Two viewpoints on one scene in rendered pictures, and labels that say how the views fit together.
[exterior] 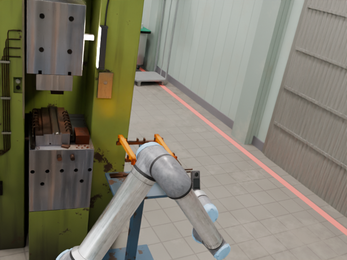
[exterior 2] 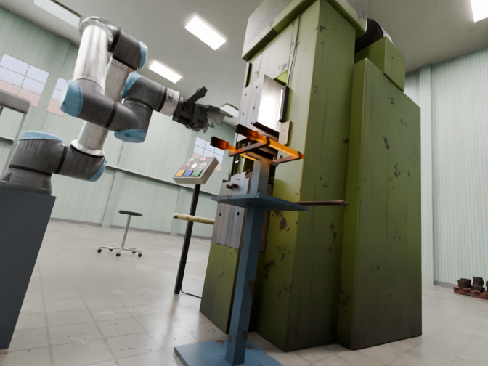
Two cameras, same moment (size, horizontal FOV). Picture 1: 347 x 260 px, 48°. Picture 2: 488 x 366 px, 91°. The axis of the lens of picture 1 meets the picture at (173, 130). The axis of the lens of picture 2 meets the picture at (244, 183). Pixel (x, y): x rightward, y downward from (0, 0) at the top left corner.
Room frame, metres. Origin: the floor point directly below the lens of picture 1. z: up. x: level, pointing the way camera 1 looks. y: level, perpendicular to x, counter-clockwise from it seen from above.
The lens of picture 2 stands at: (1.87, -1.00, 0.56)
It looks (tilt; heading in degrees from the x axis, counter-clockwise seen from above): 12 degrees up; 81
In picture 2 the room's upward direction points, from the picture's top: 9 degrees clockwise
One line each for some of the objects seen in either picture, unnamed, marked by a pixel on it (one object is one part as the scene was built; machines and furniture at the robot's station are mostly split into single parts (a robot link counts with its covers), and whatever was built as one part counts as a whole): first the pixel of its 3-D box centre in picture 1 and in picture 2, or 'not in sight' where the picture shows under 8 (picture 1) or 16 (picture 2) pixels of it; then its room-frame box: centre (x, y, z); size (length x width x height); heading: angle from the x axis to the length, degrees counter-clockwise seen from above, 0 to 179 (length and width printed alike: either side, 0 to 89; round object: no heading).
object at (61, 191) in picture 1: (58, 158); (260, 218); (2.32, 0.75, 0.69); 0.56 x 0.38 x 0.45; 23
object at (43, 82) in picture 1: (52, 71); (265, 141); (2.29, 0.80, 1.32); 0.42 x 0.20 x 0.10; 23
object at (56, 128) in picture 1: (54, 119); not in sight; (2.30, 0.77, 0.99); 0.42 x 0.05 x 0.01; 23
